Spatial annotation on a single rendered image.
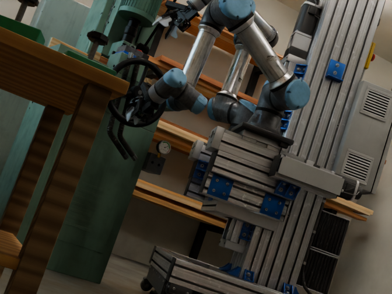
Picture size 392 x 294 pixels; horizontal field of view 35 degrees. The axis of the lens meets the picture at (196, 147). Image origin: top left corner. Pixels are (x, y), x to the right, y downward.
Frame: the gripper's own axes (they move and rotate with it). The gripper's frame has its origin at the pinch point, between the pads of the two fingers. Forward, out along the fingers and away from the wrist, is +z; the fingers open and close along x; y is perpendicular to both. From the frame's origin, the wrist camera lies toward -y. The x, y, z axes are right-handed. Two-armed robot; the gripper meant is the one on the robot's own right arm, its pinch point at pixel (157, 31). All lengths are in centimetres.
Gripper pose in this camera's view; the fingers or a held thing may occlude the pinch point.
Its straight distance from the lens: 293.0
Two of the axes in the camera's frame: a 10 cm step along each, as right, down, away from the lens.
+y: 5.5, 7.3, -4.1
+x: 3.5, 2.5, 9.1
